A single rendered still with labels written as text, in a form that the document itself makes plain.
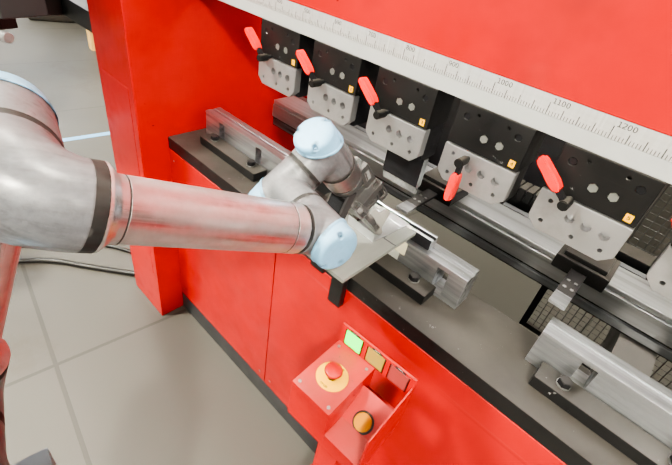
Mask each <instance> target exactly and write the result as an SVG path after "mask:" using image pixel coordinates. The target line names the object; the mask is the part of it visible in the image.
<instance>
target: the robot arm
mask: <svg viewBox="0 0 672 465"><path fill-rule="evenodd" d="M293 142H294V145H295V149H294V150H293V151H292V152H291V153H290V154H289V155H288V156H287V157H286V158H285V159H284V160H283V161H281V162H280V163H279V164H278V165H277V166H276V167H275V168H274V169H273V170H272V171H271V172H269V173H268V174H267V175H266V176H265V177H263V178H261V180H260V182H259V183H258V184H257V185H256V186H255V187H254V188H253V189H252V190H251V191H250V192H249V194H248V195H247V194H241V193H234V192H228V191H222V190H216V189H210V188H204V187H198V186H192V185H186V184H180V183H174V182H168V181H162V180H156V179H150V178H144V177H138V176H132V175H126V174H120V173H117V172H116V171H115V170H114V168H113V167H112V166H111V164H110V163H109V162H107V161H102V160H97V159H91V158H86V157H82V156H80V155H77V154H75V153H72V152H70V151H69V150H67V149H65V147H64V143H63V140H62V136H61V133H60V129H59V119H58V115H57V113H56V111H55V109H54V107H53V106H52V104H51V103H50V102H49V101H48V99H47V98H46V96H45V95H44V94H43V93H42V92H41V91H40V90H39V89H38V88H37V87H35V86H34V85H33V84H31V83H30V82H28V81H26V80H25V79H23V78H21V77H18V76H16V75H14V74H11V73H8V72H4V71H0V465H10V463H9V461H8V458H7V452H6V434H5V415H4V385H5V379H6V375H7V371H8V367H9V362H10V357H11V352H10V348H9V345H8V344H7V342H6V341H5V340H4V339H3V338H2V335H3V330H4V326H5V321H6V316H7V312H8V307H9V303H10V298H11V293H12V289H13V284H14V280H15V275H16V270H17V266H18V261H19V257H20V252H21V248H22V247H24V248H29V249H36V250H44V251H52V252H65V253H87V254H95V253H98V252H99V251H100V250H101V249H103V248H104V247H105V246H107V245H109V244H112V245H132V246H151V247H170V248H189V249H208V250H228V251H247V252H266V253H285V254H307V255H309V256H310V257H311V260H312V261H313V262H315V263H316V264H317V265H318V266H319V267H321V268H323V269H334V268H337V267H339V266H341V265H342V264H344V263H345V262H346V261H347V260H348V259H349V258H350V257H351V256H352V253H354V251H355V249H356V246H357V236H356V234H355V232H354V231H353V230H352V229H351V227H350V226H349V225H348V224H347V221H346V220H345V218H346V216H347V214H348V213H349V214H350V215H351V216H352V217H353V218H354V219H356V220H357V221H360V220H362V221H363V222H364V223H365V224H366V225H367V226H368V227H369V229H370V230H371V231H372V232H373V233H374V234H376V235H381V234H382V226H383V225H384V223H385V221H386V220H387V218H388V216H389V215H390V210H389V209H385V210H383V211H381V212H378V211H377V210H376V209H372V210H370V209H371V208H372V206H374V205H375V204H376V203H377V202H378V200H379V199H380V201H381V202H382V201H383V200H384V199H385V198H386V196H387V195H388V192H387V190H386V189H385V187H384V185H383V183H382V182H381V181H379V180H378V179H376V177H375V176H374V174H373V172H372V170H371V169H370V167H369V165H368V164H367V163H366V162H364V161H362V160H361V159H359V158H358V157H356V156H353V155H352V153H351V151H350V150H349V148H348V146H347V145H346V143H345V141H344V139H343V136H342V134H341V133H340V132H339V131H338V130H337V128H335V126H334V125H333V123H332V122H331V121H330V120H328V119H326V118H323V117H313V118H310V119H308V120H306V121H304V122H303V123H301V124H300V125H299V127H298V128H297V131H296V133H295V134H294V137H293ZM322 182H323V183H324V184H325V185H326V187H327V188H328V189H329V190H330V191H331V193H330V195H329V197H328V200H327V202H325V201H324V199H323V198H322V197H321V196H320V195H319V194H318V193H317V192H316V191H315V189H316V188H317V187H318V186H319V185H320V184H321V183H322ZM382 188H383V189H384V191H385V193H384V191H383V190H382ZM369 210H370V211H369ZM368 212H369V213H368Z"/></svg>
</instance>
